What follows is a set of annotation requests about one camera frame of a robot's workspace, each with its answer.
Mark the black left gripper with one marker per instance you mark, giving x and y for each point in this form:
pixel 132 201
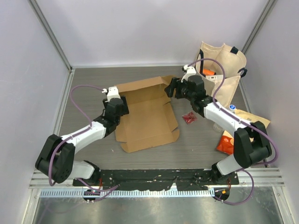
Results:
pixel 124 110

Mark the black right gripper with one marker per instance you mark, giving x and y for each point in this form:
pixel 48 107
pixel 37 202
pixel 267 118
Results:
pixel 175 83

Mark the brown cardboard box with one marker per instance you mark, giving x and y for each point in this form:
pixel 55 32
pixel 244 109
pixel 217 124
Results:
pixel 151 121

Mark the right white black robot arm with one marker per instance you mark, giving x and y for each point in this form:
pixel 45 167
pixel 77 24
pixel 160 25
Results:
pixel 251 145

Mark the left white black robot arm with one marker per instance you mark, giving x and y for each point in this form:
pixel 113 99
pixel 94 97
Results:
pixel 56 159

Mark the white box in bag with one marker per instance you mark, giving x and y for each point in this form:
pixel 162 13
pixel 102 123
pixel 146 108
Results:
pixel 214 78

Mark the small red candy wrapper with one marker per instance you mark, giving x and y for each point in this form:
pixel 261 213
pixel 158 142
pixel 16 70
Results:
pixel 189 118

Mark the orange item in bag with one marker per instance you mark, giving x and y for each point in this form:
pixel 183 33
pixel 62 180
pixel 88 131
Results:
pixel 208 72

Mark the clear plastic water bottle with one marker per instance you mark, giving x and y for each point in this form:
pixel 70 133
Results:
pixel 217 127

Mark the beige canvas tote bag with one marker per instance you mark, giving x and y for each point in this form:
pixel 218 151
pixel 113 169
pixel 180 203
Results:
pixel 221 71

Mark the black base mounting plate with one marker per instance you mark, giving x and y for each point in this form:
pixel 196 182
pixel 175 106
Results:
pixel 156 179

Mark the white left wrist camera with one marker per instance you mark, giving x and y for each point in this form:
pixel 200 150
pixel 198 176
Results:
pixel 111 92

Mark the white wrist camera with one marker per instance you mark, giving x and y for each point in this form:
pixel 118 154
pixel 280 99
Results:
pixel 188 71
pixel 111 92

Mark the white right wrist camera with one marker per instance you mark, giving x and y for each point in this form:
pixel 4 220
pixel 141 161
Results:
pixel 188 71

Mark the white slotted cable duct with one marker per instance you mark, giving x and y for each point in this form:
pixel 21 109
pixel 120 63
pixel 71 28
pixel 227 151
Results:
pixel 84 192

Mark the aluminium frame rail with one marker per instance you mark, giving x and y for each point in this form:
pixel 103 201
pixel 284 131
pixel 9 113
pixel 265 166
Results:
pixel 261 177

